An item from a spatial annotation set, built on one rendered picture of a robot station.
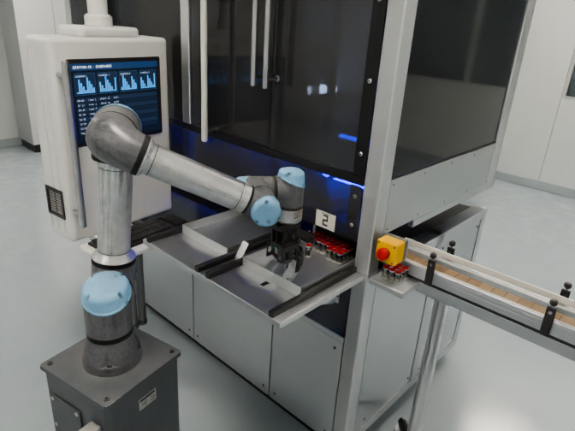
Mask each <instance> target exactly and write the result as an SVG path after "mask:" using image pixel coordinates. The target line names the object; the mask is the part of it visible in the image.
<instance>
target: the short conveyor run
mask: <svg viewBox="0 0 575 431"><path fill-rule="evenodd" d="M405 239H408V238H405ZM408 241H409V245H408V250H407V255H406V260H405V261H403V262H400V263H401V264H402V265H403V266H407V267H409V269H408V276H407V277H409V278H412V279H414V280H416V281H419V282H420V285H419V288H418V289H416V290H415V291H418V292H421V293H422V294H424V295H427V296H429V297H431V298H434V299H436V300H438V301H440V302H443V303H444V304H447V305H449V306H452V307H454V308H455V309H457V310H461V311H463V312H465V313H467V314H469V315H471V316H474V317H476V318H478V319H480V320H482V321H485V322H487V323H489V324H492V325H494V326H496V327H498V328H501V329H503V330H505V331H507V332H509V333H511V334H514V335H517V336H519V337H520V338H522V339H526V340H528V341H530V342H531V343H534V344H536V345H539V346H541V347H543V348H545V349H547V350H550V351H552V352H554V353H556V354H559V355H561V356H562V357H566V358H568V359H570V360H572V361H574V362H575V309H574V308H575V301H574V300H572V299H569V297H570V294H571V291H568V289H571V288H572V283H571V282H565V283H564V287H565V289H564V288H562V289H561V292H560V295H559V294H556V293H553V292H550V291H547V290H545V289H542V288H540V287H538V286H533V285H532V284H529V283H526V282H524V281H521V280H518V279H515V278H513V277H511V276H508V275H504V274H502V273H500V272H497V271H494V270H493V269H488V268H486V267H484V266H481V265H479V264H476V263H473V262H470V261H467V260H465V259H463V258H460V257H456V256H454V252H455V249H454V248H453V246H455V245H456V242H455V241H453V240H451V241H449V245H450V247H448V250H447V252H445V251H441V250H438V249H436V248H434V247H431V246H428V245H425V244H422V243H420V242H417V241H415V240H413V239H408ZM414 246H415V247H414ZM421 249H422V250H421ZM463 265H464V266H463ZM403 266H402V267H403ZM467 267H468V268H467ZM474 269H475V270H474ZM478 271H479V272H478ZM481 272H482V273H481ZM492 276H493V277H492ZM496 278H497V279H496ZM523 288H524V289H523ZM525 289H526V290H525ZM527 290H528V291H527ZM538 294H539V295H538ZM541 295H542V296H541ZM545 297H546V298H545ZM570 306H571V307H570Z"/></svg>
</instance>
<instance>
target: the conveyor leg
mask: <svg viewBox="0 0 575 431"><path fill-rule="evenodd" d="M433 299H434V298H433ZM448 307H449V305H447V304H444V303H443V302H440V301H438V300H436V299H434V303H433V308H432V312H431V317H430V324H429V328H428V333H427V337H426V341H425V346H424V353H423V357H422V362H421V366H420V370H419V374H418V382H417V386H416V391H415V395H414V399H413V403H412V411H411V415H410V420H409V423H408V428H407V431H421V430H422V427H423V422H424V415H425V412H426V407H427V404H428V399H429V396H430V389H431V384H432V381H433V376H434V373H435V368H436V361H437V358H438V353H439V350H440V345H441V342H442V335H443V330H444V327H445V322H446V318H447V314H448Z"/></svg>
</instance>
